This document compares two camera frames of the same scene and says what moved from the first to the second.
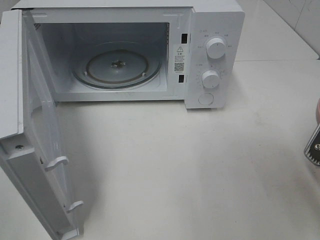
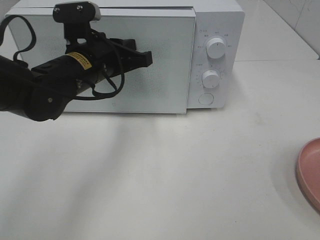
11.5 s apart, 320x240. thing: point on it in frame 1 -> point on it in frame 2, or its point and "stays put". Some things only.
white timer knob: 210,79 stays put
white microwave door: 32,149 -> 168,86
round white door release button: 206,99 stays put
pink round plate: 318,112 -> 308,170
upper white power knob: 215,48 stays put
